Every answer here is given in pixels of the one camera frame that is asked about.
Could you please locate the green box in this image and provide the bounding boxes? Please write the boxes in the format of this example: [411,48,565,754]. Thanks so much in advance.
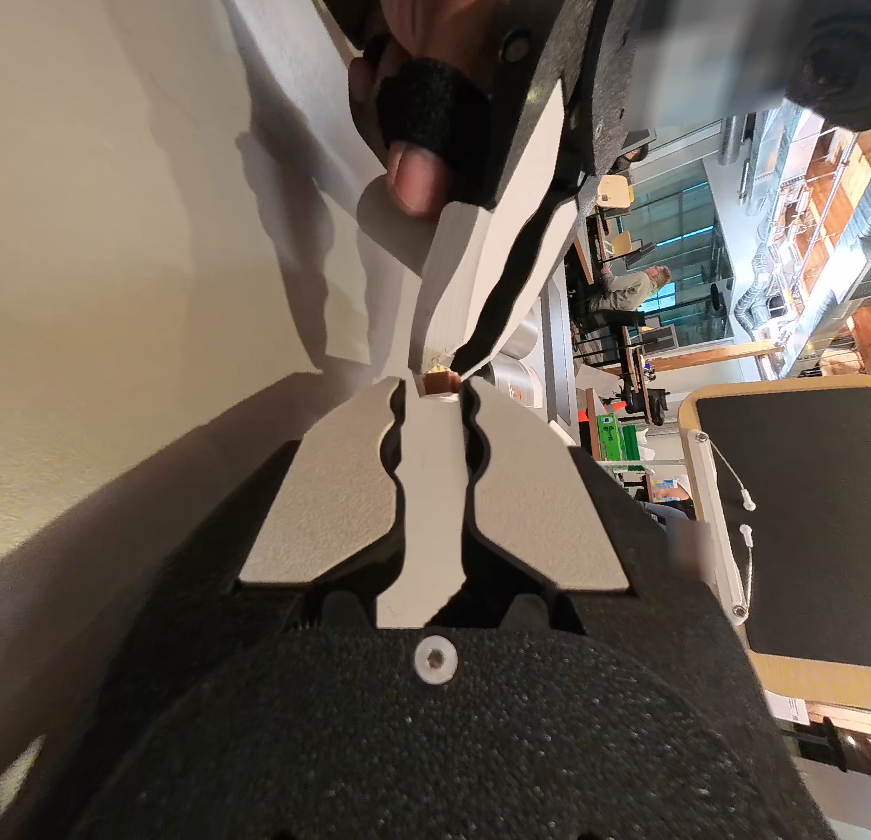
[596,413,642,461]

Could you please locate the grey instruction booklet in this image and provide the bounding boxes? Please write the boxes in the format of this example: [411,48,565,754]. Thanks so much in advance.
[486,294,547,409]

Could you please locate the person's left hand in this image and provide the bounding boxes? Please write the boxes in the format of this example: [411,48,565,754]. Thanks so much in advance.
[347,0,545,216]

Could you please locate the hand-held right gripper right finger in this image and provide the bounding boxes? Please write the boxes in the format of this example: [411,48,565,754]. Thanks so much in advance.
[461,379,631,593]

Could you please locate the black board with wooden rim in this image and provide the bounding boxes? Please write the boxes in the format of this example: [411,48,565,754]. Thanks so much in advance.
[677,376,871,713]

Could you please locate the grey desk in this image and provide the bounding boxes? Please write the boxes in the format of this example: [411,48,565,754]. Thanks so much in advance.
[0,0,586,773]

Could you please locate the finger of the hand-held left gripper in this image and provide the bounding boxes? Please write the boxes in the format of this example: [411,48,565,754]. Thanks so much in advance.
[408,80,567,377]
[452,190,585,380]

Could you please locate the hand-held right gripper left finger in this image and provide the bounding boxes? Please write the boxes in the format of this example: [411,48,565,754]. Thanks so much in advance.
[240,376,407,586]

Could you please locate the white tether cable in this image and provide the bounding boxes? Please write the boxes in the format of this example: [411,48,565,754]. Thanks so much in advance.
[738,523,756,613]
[700,435,758,512]

